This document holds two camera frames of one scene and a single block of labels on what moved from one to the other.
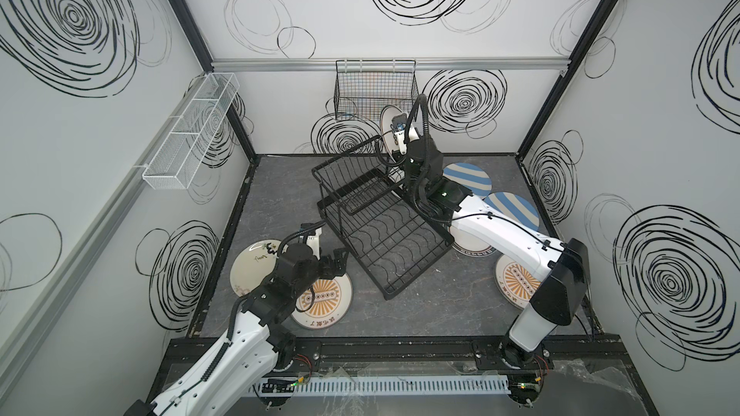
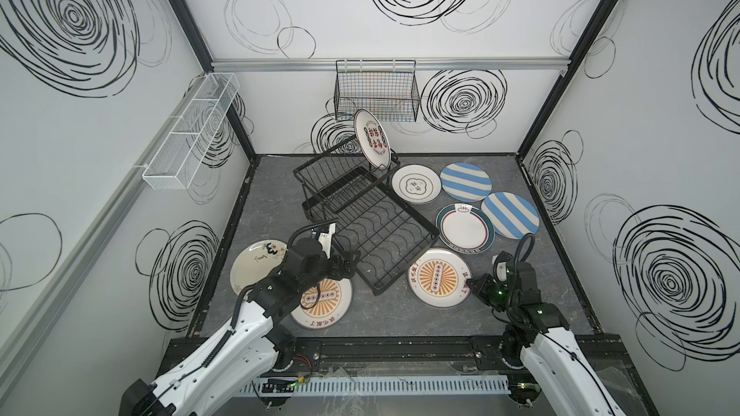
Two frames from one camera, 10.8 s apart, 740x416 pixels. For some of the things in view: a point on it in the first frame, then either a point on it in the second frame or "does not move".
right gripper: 430,139 -> 481,288
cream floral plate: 251,262 does not move
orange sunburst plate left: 325,304 does not move
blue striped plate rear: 472,177 does not move
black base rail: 603,353 does not move
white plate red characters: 388,138 -> 373,139
